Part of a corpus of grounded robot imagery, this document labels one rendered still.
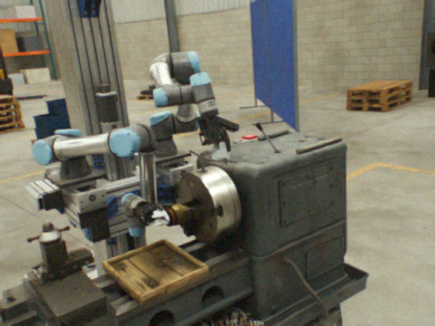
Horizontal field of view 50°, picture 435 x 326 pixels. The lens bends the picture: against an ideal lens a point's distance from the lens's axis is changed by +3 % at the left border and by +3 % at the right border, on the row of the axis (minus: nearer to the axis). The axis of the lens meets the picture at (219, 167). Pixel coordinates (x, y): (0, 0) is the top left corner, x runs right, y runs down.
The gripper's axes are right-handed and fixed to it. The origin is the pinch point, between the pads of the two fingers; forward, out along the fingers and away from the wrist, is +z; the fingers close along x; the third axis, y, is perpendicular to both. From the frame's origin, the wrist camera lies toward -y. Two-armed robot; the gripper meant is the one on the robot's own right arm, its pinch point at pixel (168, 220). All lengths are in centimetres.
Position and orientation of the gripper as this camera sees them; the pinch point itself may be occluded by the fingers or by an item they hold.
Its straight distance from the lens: 184.1
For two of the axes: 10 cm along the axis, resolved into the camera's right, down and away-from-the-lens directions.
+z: 5.7, 1.9, -8.0
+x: -0.9, -9.5, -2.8
